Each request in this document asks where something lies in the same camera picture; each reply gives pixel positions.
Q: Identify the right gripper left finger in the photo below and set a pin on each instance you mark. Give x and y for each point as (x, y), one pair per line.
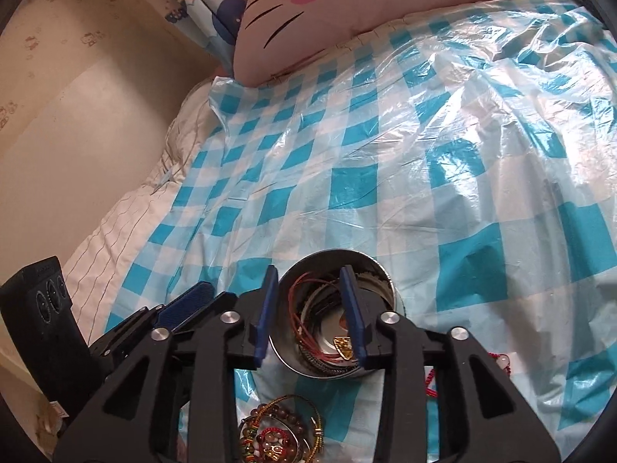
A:
(262, 319)

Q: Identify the blue cartoon curtain left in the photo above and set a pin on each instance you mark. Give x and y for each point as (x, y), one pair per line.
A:
(211, 24)

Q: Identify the white striped bed quilt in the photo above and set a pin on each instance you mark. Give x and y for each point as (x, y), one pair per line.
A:
(95, 271)

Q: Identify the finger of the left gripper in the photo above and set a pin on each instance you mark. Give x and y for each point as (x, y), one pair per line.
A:
(185, 306)

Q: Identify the round metal tin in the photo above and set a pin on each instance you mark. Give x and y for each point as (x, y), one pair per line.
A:
(309, 334)

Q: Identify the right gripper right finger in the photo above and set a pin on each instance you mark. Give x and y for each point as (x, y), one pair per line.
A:
(357, 314)

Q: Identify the blue checkered plastic sheet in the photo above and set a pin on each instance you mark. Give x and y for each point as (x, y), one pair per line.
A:
(472, 152)

